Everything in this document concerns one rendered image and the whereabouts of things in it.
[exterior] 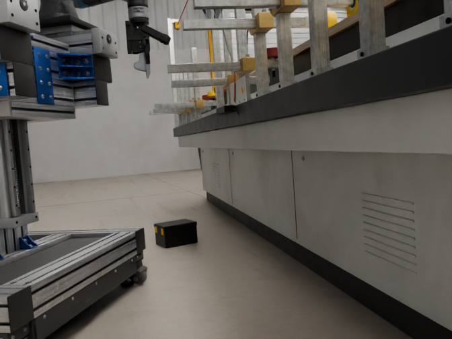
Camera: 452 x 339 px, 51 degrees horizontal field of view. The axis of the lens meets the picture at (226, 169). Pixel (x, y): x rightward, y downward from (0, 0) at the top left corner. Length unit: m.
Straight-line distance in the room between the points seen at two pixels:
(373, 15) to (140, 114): 8.61
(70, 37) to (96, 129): 7.56
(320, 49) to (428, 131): 0.45
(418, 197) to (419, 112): 0.42
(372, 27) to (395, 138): 0.22
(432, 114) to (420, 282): 0.57
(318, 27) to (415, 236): 0.56
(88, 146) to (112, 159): 0.50
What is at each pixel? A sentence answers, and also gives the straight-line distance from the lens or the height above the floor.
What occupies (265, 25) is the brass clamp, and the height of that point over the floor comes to 0.93.
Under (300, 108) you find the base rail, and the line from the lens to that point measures 1.23.
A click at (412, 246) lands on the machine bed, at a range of 1.28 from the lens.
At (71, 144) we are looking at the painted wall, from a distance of 9.36.
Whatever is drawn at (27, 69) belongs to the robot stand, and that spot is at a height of 0.80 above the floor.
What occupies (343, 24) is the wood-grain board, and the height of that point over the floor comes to 0.89.
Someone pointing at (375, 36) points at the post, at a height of 0.74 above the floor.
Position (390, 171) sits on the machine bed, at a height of 0.45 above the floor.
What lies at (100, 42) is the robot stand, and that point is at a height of 0.94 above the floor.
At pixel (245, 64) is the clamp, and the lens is 1.84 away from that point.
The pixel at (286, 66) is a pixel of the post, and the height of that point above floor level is 0.77.
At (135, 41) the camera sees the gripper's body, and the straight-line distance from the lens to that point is 1.82.
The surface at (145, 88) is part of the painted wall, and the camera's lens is 9.52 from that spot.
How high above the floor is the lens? 0.57
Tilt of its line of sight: 4 degrees down
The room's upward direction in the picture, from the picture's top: 4 degrees counter-clockwise
